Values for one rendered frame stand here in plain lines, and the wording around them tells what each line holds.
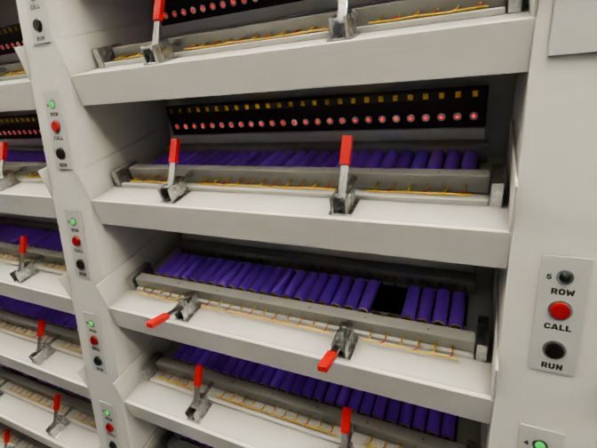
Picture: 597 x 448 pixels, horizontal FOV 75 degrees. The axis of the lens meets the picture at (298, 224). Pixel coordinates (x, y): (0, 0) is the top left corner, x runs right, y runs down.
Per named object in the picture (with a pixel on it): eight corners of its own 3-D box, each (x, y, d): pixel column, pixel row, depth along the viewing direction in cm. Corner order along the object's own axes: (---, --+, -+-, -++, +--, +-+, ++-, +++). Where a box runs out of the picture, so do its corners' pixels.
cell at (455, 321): (465, 301, 55) (462, 335, 50) (451, 300, 56) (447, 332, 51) (466, 292, 54) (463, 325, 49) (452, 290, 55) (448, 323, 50)
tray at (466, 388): (489, 425, 45) (498, 371, 40) (117, 326, 70) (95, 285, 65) (492, 306, 60) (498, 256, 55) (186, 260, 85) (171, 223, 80)
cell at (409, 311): (406, 285, 58) (398, 316, 53) (418, 284, 57) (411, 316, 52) (409, 294, 58) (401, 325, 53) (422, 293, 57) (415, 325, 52)
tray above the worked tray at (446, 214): (506, 269, 40) (525, 140, 33) (100, 224, 65) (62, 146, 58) (505, 182, 55) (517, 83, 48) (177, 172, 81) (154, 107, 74)
